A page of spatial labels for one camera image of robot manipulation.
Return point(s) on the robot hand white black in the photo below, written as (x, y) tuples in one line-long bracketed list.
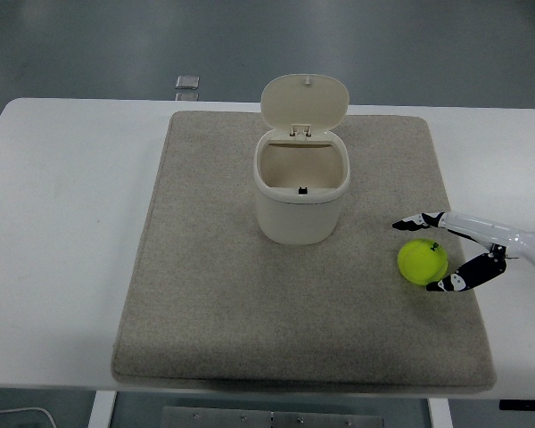
[(526, 243)]

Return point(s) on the yellow-green tennis ball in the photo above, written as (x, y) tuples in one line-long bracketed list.
[(421, 260)]

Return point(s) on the black table control panel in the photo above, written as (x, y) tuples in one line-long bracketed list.
[(526, 405)]

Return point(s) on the white table leg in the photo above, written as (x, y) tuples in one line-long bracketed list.
[(439, 414), (101, 410)]

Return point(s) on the cream plastic bin with lid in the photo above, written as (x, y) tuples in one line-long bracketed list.
[(294, 214)]

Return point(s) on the beige felt mat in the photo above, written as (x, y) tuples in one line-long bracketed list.
[(249, 303)]

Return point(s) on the grey metal plate with screws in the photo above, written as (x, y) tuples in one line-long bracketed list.
[(214, 419)]

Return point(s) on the metal floor plate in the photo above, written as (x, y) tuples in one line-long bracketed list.
[(187, 82), (186, 96)]

